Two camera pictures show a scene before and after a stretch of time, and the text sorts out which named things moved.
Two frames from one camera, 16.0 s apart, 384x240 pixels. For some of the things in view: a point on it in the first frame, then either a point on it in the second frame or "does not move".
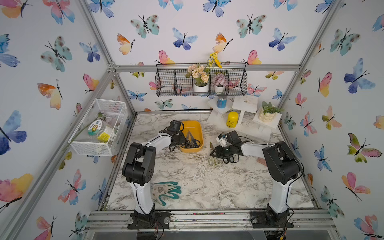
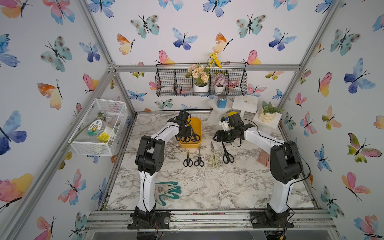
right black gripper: [218, 152] -> [220, 136]
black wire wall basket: [201, 79] does not move
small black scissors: [190, 142] -> [199, 162]
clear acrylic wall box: [98, 132] does not move
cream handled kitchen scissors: [212, 160] does not move
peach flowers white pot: [200, 75] does not move
